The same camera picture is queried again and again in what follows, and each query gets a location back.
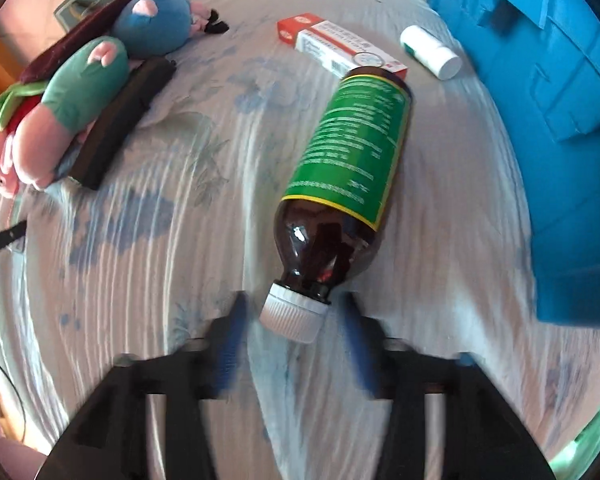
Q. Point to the red-dressed pig plush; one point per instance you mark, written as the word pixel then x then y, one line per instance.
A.
pixel 9 182

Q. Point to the red white medicine box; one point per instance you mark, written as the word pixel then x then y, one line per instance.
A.
pixel 334 47

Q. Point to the green fleece cloth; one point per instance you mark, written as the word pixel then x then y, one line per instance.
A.
pixel 18 99

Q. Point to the blue plastic crate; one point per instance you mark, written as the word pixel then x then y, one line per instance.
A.
pixel 540 60

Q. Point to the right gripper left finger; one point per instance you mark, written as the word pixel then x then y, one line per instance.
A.
pixel 107 437

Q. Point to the teal-dressed pig plush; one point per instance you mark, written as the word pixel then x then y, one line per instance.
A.
pixel 75 96

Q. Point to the brown green-label medicine bottle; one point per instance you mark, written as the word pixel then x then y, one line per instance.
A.
pixel 328 222

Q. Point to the blue-dressed pig plush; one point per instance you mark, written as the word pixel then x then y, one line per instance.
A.
pixel 150 28

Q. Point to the small white bottle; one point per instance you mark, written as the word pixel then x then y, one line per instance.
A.
pixel 440 60

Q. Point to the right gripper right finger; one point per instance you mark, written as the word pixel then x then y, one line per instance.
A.
pixel 447 420

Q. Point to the maroon knitted hat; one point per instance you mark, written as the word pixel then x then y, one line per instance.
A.
pixel 92 27

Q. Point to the black rectangular case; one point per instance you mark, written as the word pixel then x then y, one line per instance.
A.
pixel 118 120

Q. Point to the floral tablecloth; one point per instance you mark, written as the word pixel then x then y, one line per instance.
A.
pixel 186 218

